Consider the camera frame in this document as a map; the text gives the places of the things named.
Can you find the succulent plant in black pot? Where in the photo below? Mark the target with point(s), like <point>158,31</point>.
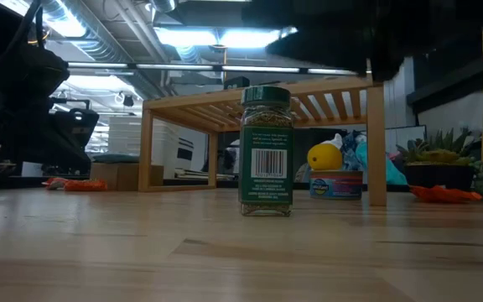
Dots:
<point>438,176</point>

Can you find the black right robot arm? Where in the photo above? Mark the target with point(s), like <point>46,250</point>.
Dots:
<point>434,17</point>

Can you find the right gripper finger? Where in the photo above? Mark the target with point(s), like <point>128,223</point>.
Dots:
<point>329,52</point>

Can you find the black bar with light strips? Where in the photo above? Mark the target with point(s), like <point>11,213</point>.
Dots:
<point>174,66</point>

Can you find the orange snack packet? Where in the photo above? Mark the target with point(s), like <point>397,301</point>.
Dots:
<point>86,185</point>
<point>443,195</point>
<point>56,183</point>

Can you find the white storage bin stack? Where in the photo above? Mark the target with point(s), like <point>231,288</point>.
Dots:
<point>124,138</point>

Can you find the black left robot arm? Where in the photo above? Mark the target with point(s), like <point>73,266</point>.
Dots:
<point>15,84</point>

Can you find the yellow lemon juice bottle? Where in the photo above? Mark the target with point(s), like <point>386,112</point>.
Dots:
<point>324,157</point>

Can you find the green-lid glass spice jar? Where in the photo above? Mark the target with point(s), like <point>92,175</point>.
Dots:
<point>266,184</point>

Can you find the brown cardboard box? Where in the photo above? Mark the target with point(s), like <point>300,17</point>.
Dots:
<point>115,176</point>

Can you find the wooden slatted shelf rack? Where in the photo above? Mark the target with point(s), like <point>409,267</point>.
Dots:
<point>191,102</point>

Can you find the blue cloth pile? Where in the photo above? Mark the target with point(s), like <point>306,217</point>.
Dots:
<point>350,153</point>

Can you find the blue and pink tuna can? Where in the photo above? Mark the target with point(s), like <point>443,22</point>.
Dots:
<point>336,185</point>

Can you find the teal cloth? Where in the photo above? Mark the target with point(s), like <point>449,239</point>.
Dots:
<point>394,174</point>

